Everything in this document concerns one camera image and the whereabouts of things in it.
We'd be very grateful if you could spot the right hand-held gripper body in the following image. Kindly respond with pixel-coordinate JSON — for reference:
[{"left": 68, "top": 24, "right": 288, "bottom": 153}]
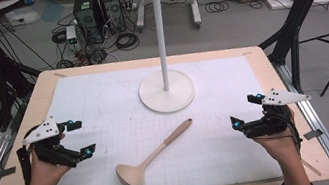
[{"left": 236, "top": 82, "right": 317, "bottom": 141}]

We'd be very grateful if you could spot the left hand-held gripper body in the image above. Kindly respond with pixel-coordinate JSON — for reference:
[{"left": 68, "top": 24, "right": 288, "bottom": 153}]
[{"left": 18, "top": 112, "right": 82, "bottom": 176}]

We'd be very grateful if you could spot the person's left hand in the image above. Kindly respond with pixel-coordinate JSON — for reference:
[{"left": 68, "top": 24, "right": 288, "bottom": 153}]
[{"left": 20, "top": 133, "right": 74, "bottom": 185}]

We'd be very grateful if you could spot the person's right hand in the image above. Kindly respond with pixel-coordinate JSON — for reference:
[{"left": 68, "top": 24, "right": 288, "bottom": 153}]
[{"left": 245, "top": 100, "right": 303, "bottom": 163}]

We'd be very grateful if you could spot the grey tape strip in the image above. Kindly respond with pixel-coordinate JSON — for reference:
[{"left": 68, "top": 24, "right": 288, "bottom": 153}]
[
  {"left": 0, "top": 165, "right": 19, "bottom": 184},
  {"left": 302, "top": 127, "right": 325, "bottom": 142}
]

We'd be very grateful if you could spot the white grid mat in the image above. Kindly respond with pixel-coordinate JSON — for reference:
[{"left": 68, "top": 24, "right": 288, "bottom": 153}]
[{"left": 28, "top": 43, "right": 285, "bottom": 185}]

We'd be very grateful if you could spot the beige ladle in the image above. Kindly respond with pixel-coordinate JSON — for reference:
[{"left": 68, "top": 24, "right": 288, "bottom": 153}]
[{"left": 108, "top": 117, "right": 203, "bottom": 185}]

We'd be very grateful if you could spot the small grey power box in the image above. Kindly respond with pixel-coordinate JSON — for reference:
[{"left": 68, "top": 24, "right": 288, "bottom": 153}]
[{"left": 63, "top": 24, "right": 79, "bottom": 46}]

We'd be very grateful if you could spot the black computer tower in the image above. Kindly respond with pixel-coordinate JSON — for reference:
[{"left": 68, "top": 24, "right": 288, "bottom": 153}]
[
  {"left": 70, "top": 0, "right": 108, "bottom": 48},
  {"left": 97, "top": 0, "right": 128, "bottom": 37}
]

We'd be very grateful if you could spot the white hook stand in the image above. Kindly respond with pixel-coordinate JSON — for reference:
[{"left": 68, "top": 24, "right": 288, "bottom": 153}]
[{"left": 122, "top": 0, "right": 203, "bottom": 119}]

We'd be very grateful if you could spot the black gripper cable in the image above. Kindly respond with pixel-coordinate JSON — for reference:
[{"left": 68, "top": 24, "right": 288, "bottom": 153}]
[
  {"left": 250, "top": 104, "right": 305, "bottom": 161},
  {"left": 12, "top": 125, "right": 50, "bottom": 185}
]

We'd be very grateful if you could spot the coiled black cable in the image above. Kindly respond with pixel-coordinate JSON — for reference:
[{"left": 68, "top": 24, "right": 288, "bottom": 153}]
[
  {"left": 202, "top": 0, "right": 232, "bottom": 17},
  {"left": 112, "top": 30, "right": 142, "bottom": 53}
]

